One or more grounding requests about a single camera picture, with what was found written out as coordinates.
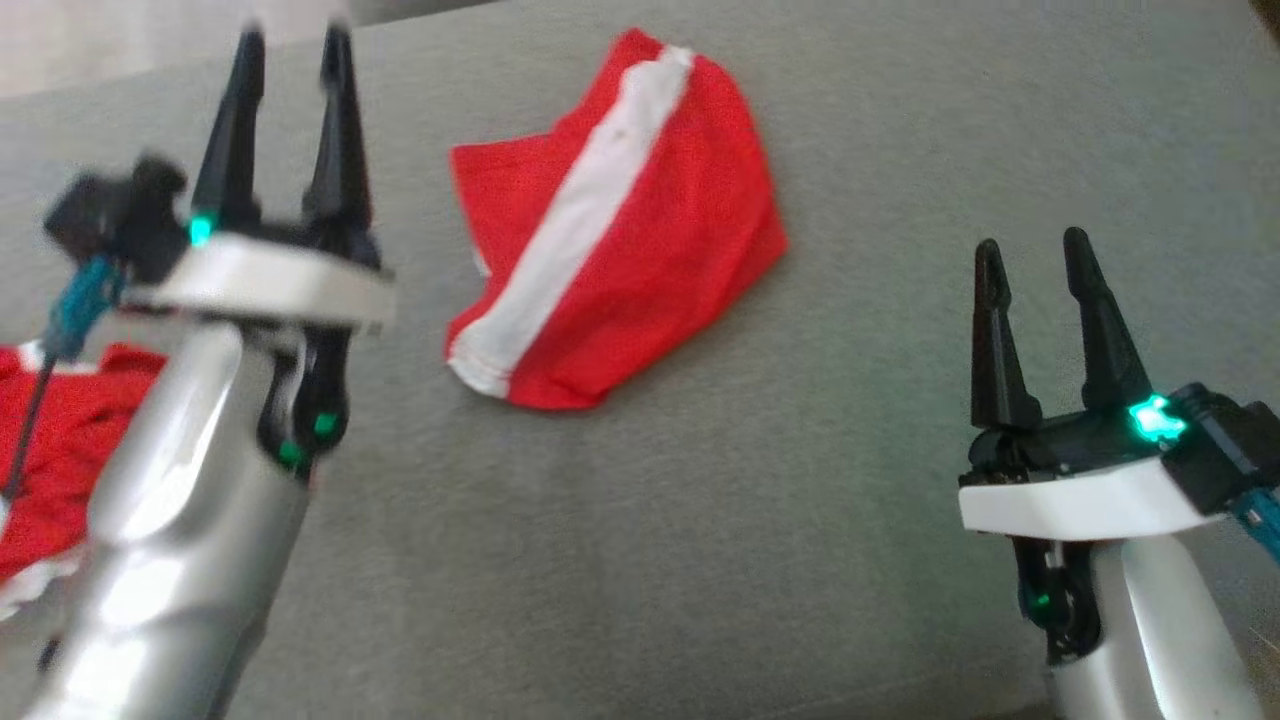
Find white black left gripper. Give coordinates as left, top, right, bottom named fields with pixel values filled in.
left=120, top=25, right=396, bottom=336

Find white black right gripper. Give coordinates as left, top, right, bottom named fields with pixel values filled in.
left=958, top=228, right=1241, bottom=542

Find red basketball jersey white sleeves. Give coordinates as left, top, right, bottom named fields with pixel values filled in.
left=0, top=340, right=168, bottom=621

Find red shorts with white stripe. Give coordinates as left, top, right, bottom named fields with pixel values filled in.
left=445, top=28, right=789, bottom=412

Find grey sofa seat cushion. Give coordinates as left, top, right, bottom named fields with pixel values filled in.
left=0, top=0, right=1280, bottom=720

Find black left cable teal plug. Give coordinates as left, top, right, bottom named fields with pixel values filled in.
left=0, top=253, right=128, bottom=506

